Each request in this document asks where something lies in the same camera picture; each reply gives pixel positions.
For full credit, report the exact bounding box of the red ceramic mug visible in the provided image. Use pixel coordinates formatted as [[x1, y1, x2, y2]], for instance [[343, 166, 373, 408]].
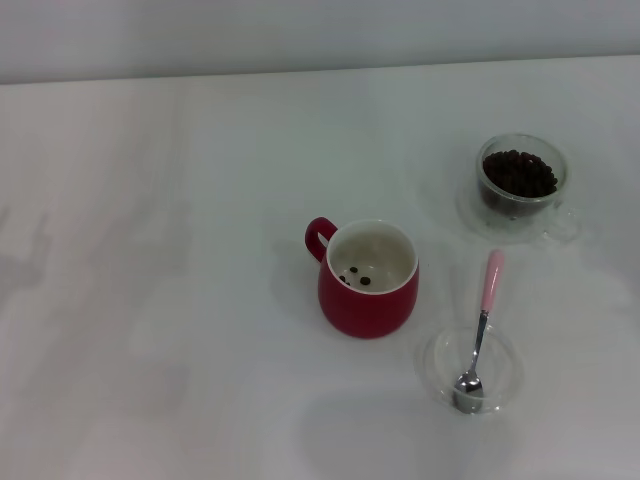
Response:
[[304, 216, 420, 340]]

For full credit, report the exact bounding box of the pink handled metal spoon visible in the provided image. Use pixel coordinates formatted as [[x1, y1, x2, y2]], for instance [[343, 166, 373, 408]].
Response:
[[452, 249, 506, 416]]

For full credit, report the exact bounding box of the pile of coffee beans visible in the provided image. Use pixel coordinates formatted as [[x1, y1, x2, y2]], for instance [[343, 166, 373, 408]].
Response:
[[482, 148, 559, 198]]

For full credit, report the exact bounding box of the clear glass saucer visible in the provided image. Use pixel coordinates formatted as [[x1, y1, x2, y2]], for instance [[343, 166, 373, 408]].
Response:
[[454, 182, 567, 245]]

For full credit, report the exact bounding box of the small clear glass dish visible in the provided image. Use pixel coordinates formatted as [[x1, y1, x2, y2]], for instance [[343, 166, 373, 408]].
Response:
[[413, 324, 526, 416]]

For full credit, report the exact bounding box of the clear glass cup with handle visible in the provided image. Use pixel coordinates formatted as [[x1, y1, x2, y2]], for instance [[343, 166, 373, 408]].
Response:
[[475, 132, 582, 242]]

